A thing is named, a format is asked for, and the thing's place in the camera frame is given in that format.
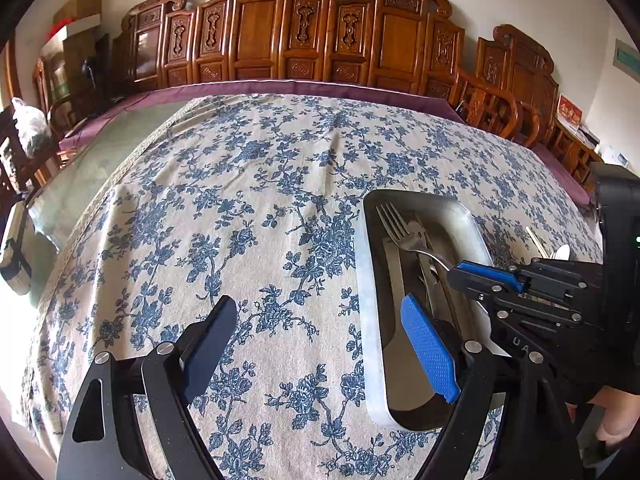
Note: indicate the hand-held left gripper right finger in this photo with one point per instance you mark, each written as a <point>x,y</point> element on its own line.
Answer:
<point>430,347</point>

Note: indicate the brown cardboard box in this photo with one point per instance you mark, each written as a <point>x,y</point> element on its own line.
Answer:
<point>80,4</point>

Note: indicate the purple sofa cushion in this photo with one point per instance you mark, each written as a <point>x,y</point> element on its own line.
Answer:
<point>150,100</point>

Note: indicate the carved wooden sofa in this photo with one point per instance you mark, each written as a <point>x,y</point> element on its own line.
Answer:
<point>280,35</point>

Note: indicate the small beige device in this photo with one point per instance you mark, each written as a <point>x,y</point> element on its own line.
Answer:
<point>15,245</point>

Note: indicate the wooden side table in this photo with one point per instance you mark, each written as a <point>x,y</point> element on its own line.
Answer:
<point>575,152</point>

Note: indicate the purple armchair cushion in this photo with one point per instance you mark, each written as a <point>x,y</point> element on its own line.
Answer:
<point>560,170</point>

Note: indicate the beige chopstick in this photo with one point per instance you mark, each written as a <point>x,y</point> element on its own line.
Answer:
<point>540,242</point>
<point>533,240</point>

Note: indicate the clear plastic bag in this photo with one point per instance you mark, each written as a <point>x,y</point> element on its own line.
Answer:
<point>31,125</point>

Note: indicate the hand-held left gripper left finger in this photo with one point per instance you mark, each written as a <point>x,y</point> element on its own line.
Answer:
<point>210,345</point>

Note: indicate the carved wooden armchair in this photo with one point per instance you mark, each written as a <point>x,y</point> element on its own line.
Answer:
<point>505,90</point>

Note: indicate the large white spoon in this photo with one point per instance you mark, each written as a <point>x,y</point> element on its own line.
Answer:
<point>400,350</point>

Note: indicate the person's right hand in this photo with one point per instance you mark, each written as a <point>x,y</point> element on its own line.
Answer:
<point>617,415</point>

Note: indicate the metal rectangular box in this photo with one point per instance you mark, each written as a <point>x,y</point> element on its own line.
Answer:
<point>370,310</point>

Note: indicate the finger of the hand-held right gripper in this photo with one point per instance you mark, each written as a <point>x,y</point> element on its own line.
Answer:
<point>530,322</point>
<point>490,274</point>

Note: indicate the blue floral tablecloth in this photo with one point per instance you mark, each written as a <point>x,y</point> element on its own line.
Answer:
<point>225,220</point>

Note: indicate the black upright panel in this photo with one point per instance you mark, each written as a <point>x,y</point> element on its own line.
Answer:
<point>97,67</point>

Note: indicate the small white spoon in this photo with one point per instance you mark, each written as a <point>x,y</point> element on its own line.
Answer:
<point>562,252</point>

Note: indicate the wooden chair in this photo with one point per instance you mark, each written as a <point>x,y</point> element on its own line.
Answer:
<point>17,160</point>

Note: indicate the white flat box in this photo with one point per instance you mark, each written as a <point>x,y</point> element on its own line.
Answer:
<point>75,27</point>

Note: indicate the red sign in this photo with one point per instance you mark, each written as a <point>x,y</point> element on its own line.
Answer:
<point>570,110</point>

